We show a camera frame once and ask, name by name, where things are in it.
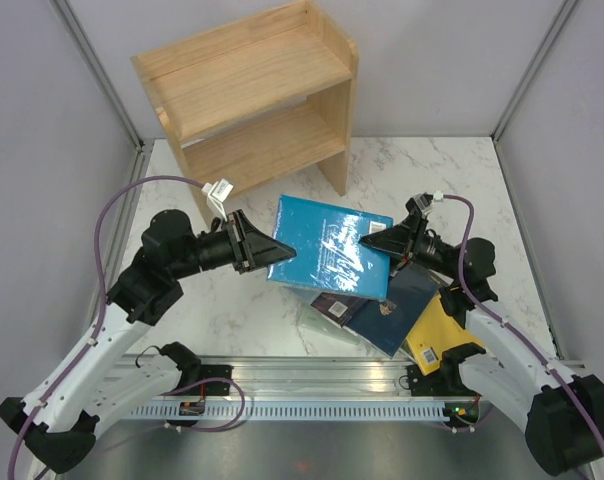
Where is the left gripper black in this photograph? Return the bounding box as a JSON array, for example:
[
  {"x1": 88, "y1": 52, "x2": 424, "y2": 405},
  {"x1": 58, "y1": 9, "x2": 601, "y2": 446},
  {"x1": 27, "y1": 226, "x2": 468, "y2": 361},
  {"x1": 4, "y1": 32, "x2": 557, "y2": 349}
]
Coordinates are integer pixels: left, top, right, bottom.
[{"x1": 170, "y1": 208, "x2": 296, "y2": 279}]

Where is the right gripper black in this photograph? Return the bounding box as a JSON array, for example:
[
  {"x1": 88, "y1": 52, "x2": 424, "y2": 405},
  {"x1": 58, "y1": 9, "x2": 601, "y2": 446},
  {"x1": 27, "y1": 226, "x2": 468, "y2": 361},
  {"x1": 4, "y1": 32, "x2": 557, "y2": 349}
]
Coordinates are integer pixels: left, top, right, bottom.
[{"x1": 353, "y1": 208, "x2": 461, "y2": 281}]

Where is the bright blue book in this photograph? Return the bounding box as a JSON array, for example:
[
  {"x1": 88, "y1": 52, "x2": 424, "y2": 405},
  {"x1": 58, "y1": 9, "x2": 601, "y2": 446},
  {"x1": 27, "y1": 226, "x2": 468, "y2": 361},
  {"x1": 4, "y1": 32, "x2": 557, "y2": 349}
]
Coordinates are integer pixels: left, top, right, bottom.
[{"x1": 267, "y1": 195, "x2": 393, "y2": 300}]

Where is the navy blue crest book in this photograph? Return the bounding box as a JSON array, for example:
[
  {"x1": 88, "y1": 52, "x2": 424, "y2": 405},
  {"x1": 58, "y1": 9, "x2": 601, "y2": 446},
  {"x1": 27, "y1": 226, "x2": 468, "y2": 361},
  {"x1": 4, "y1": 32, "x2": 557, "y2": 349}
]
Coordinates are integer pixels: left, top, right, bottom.
[{"x1": 345, "y1": 265, "x2": 445, "y2": 358}]

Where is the dark purple galaxy book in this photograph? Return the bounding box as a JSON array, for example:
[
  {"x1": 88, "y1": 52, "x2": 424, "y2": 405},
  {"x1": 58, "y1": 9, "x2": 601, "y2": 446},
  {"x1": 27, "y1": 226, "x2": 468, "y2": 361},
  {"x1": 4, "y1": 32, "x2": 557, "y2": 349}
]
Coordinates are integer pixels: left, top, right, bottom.
[{"x1": 310, "y1": 292, "x2": 368, "y2": 327}]

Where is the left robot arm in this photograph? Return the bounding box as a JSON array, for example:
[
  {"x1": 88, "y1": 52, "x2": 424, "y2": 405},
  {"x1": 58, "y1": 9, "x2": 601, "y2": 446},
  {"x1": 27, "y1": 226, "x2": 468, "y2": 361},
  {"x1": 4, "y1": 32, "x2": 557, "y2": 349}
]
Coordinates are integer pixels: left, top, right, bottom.
[{"x1": 0, "y1": 209, "x2": 296, "y2": 474}]

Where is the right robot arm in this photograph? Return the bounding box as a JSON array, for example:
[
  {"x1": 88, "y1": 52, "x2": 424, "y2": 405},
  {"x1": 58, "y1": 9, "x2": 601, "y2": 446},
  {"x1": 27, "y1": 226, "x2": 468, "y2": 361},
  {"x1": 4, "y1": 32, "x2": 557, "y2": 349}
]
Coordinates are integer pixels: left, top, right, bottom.
[{"x1": 360, "y1": 192, "x2": 604, "y2": 476}]

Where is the pale green thin file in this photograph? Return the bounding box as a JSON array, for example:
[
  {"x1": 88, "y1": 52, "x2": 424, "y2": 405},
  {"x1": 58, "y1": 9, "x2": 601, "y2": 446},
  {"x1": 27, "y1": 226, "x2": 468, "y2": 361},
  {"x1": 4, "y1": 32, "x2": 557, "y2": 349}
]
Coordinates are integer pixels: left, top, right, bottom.
[{"x1": 291, "y1": 288, "x2": 359, "y2": 345}]

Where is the yellow book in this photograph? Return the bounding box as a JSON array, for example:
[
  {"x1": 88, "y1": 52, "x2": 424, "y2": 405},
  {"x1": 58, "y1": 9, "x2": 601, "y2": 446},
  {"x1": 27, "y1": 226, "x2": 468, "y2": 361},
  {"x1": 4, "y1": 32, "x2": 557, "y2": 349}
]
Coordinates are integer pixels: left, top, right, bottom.
[{"x1": 406, "y1": 294, "x2": 484, "y2": 375}]

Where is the wooden two-tier shelf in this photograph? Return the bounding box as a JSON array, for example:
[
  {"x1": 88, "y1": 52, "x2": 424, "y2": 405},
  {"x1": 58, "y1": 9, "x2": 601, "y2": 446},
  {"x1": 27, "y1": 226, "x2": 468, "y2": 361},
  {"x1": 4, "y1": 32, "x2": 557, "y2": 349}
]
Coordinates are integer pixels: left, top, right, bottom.
[{"x1": 132, "y1": 1, "x2": 359, "y2": 195}]

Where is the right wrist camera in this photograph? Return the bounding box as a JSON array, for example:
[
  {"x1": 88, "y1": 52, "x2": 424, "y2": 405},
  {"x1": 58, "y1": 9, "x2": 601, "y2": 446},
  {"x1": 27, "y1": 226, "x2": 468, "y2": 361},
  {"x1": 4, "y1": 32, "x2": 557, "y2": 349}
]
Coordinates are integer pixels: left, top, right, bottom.
[{"x1": 406, "y1": 191, "x2": 444, "y2": 214}]

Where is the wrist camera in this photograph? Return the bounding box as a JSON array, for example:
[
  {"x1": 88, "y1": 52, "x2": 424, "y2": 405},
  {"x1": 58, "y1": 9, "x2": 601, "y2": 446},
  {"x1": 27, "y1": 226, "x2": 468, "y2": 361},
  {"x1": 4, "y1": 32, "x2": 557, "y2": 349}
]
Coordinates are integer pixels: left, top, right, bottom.
[
  {"x1": 201, "y1": 178, "x2": 234, "y2": 221},
  {"x1": 406, "y1": 191, "x2": 444, "y2": 214}
]

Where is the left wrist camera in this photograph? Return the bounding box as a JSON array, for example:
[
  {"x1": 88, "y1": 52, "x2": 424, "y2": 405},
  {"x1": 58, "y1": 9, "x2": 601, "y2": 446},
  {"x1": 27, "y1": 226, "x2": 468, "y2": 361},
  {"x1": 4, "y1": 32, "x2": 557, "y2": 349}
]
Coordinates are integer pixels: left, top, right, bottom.
[{"x1": 201, "y1": 178, "x2": 234, "y2": 221}]

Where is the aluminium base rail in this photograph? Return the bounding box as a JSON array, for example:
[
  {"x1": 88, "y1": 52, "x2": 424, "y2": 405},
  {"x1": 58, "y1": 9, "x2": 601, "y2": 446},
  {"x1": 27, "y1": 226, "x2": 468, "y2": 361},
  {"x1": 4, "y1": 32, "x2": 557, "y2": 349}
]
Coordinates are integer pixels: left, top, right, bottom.
[{"x1": 116, "y1": 355, "x2": 596, "y2": 401}]

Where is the white slotted cable duct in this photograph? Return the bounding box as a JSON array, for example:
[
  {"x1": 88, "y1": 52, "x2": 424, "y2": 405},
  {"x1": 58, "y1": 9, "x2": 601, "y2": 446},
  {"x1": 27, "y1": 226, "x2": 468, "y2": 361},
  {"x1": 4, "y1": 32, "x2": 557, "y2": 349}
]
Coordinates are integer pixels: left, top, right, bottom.
[{"x1": 129, "y1": 399, "x2": 449, "y2": 422}]

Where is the right aluminium frame post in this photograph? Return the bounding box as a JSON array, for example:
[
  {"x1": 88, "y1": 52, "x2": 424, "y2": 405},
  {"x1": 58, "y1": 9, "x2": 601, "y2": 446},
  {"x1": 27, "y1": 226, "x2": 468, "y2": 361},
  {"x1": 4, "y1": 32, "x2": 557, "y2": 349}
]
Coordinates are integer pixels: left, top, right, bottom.
[{"x1": 491, "y1": 0, "x2": 581, "y2": 145}]

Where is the aluminium frame post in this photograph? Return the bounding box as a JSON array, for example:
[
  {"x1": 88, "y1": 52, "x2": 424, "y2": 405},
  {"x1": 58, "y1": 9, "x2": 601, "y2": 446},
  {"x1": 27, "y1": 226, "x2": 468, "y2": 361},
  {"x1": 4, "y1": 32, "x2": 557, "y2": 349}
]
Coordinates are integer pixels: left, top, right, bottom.
[
  {"x1": 491, "y1": 0, "x2": 581, "y2": 145},
  {"x1": 50, "y1": 0, "x2": 145, "y2": 152}
]

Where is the left aluminium frame post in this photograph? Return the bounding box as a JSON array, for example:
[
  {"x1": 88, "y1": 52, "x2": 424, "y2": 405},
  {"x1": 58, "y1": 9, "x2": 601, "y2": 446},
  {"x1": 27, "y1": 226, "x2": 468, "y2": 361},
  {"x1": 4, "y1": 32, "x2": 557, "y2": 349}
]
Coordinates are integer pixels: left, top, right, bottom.
[{"x1": 50, "y1": 0, "x2": 145, "y2": 152}]

